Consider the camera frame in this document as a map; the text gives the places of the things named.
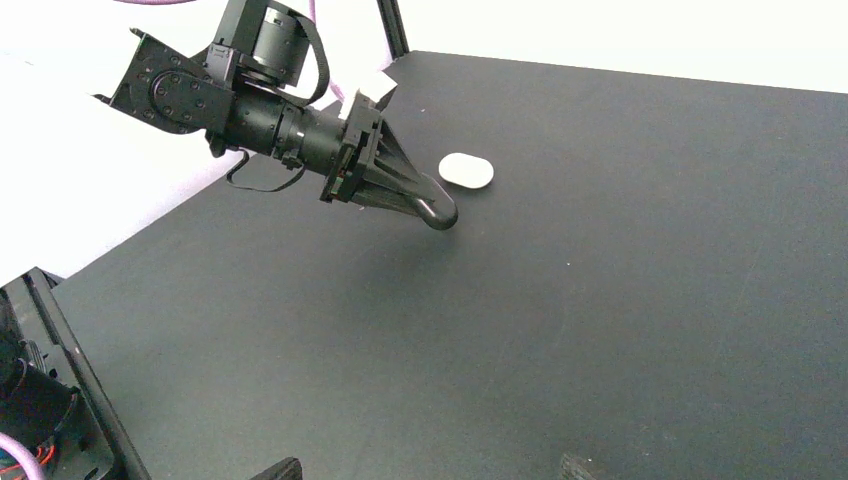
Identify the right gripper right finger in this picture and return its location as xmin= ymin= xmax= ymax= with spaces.
xmin=559 ymin=453 xmax=604 ymax=480

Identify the black front mounting rail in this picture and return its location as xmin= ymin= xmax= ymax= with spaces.
xmin=1 ymin=268 xmax=150 ymax=479

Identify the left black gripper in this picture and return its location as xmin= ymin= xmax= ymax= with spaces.
xmin=319 ymin=95 xmax=431 ymax=216

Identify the white earbud charging case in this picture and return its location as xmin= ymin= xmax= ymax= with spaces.
xmin=438 ymin=152 xmax=495 ymax=189

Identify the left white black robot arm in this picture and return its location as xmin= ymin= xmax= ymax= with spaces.
xmin=106 ymin=1 xmax=436 ymax=219

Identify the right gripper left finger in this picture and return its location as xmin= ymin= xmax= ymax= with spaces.
xmin=251 ymin=457 xmax=303 ymax=480

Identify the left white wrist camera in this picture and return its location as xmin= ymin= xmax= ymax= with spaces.
xmin=338 ymin=71 xmax=398 ymax=120

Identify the left black frame post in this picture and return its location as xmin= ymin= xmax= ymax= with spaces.
xmin=376 ymin=0 xmax=411 ymax=60

